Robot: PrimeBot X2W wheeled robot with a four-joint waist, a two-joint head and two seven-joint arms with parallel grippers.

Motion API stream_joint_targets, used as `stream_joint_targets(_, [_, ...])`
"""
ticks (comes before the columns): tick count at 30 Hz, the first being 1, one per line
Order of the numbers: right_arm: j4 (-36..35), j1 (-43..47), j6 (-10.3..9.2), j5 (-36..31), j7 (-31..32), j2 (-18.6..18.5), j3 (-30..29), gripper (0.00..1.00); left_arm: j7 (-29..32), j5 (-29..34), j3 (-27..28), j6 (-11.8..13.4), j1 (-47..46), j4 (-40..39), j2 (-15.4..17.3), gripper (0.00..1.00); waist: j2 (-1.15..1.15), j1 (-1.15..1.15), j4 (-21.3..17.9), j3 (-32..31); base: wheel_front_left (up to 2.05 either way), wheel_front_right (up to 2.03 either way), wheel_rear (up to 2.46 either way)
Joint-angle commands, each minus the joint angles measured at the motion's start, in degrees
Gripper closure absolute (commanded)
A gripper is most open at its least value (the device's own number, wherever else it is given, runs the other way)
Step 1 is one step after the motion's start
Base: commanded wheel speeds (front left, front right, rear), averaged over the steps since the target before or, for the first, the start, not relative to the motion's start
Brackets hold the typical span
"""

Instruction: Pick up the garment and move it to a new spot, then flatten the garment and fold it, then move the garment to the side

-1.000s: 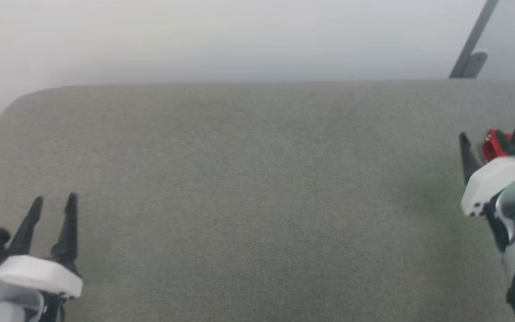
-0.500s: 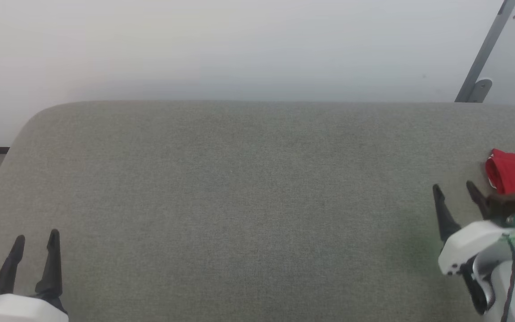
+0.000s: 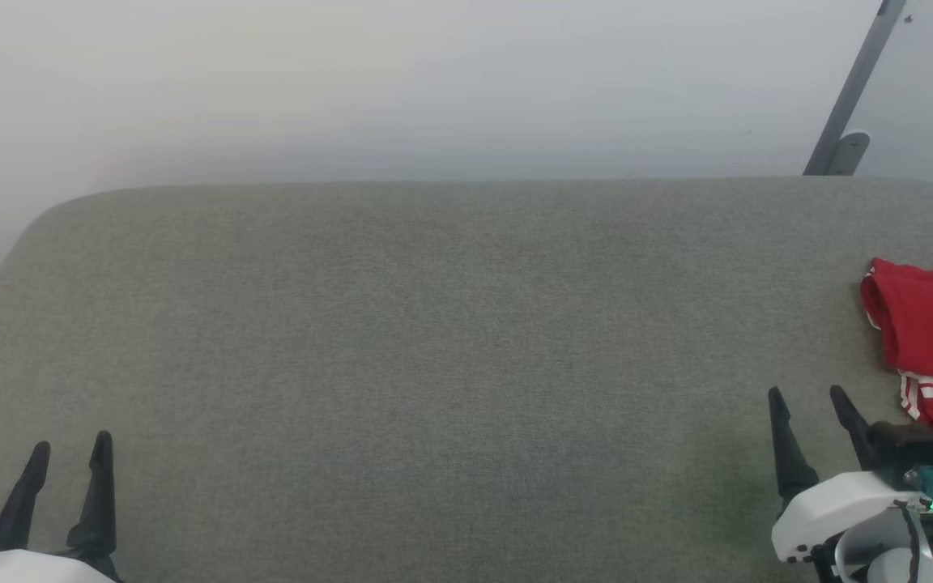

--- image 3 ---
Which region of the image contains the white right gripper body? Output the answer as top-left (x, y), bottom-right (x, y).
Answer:
top-left (770, 470), bottom-right (931, 565)

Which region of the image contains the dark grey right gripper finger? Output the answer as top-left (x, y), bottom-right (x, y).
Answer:
top-left (767, 386), bottom-right (821, 509)
top-left (829, 385), bottom-right (874, 472)

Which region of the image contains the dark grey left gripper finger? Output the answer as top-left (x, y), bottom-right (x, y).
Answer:
top-left (0, 440), bottom-right (52, 553)
top-left (66, 430), bottom-right (118, 561)

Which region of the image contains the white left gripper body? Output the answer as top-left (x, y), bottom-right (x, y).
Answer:
top-left (0, 548), bottom-right (124, 583)

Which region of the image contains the grey metal pole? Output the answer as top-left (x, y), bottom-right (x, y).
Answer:
top-left (803, 0), bottom-right (910, 177)

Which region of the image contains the grey fabric sofa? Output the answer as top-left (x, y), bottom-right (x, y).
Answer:
top-left (0, 177), bottom-right (933, 583)

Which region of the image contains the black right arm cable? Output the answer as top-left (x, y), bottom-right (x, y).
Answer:
top-left (892, 500), bottom-right (922, 583)

